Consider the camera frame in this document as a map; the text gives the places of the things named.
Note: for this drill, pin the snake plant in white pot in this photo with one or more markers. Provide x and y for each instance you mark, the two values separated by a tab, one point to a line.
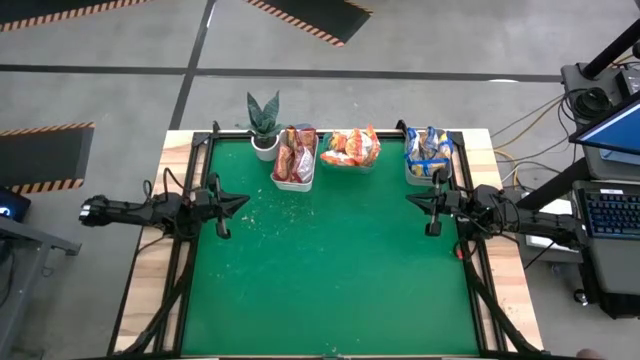
264	120

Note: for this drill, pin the red Maruchan noodle packet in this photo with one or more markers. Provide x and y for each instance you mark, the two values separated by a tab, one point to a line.
283	162
300	136
304	166

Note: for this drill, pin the teal plastic bin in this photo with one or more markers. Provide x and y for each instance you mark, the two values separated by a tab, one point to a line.
350	170

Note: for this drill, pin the black caster wheel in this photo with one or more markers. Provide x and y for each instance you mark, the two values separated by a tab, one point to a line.
581	298

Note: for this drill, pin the black hazard-striped floor mat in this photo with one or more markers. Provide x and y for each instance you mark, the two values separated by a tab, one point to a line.
320	15
50	7
40	155

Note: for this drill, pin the grey plastic bin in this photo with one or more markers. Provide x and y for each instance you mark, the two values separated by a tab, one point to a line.
417	181

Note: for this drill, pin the black stand strut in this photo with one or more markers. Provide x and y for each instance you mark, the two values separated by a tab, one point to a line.
555	187

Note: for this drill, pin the person's knee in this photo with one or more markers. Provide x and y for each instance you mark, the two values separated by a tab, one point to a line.
590	355

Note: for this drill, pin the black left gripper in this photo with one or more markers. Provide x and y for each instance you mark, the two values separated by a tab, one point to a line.
205	207

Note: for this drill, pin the blue Maruchan noodle packet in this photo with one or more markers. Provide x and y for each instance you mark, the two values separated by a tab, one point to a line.
429	142
446	146
425	167
413	142

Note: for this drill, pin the black laptop with lit keyboard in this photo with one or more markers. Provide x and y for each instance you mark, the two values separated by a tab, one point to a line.
612	215

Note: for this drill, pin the black device with blue light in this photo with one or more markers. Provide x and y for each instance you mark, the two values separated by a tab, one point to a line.
12	205

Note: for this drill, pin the grey metal desk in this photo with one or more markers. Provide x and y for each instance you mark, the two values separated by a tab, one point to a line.
25	260

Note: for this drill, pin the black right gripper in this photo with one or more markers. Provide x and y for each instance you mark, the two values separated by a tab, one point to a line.
459	205

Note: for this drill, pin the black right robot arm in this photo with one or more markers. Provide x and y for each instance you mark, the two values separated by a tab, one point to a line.
530	227

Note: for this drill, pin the black stand pole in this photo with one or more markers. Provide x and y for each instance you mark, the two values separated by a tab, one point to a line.
612	47

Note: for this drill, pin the white paper sign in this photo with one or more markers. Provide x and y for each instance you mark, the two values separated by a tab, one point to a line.
555	207

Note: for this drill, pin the grey equipment shelf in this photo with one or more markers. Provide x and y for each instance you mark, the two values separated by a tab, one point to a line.
572	75

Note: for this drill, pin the small red connector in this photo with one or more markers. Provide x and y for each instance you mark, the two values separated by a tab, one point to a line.
458	253

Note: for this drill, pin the black metal table frame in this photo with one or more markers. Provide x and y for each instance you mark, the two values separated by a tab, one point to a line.
478	320

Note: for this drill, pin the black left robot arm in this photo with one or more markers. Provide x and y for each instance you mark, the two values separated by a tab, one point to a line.
135	212

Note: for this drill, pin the white plastic bin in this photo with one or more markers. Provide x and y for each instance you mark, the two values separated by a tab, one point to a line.
295	186

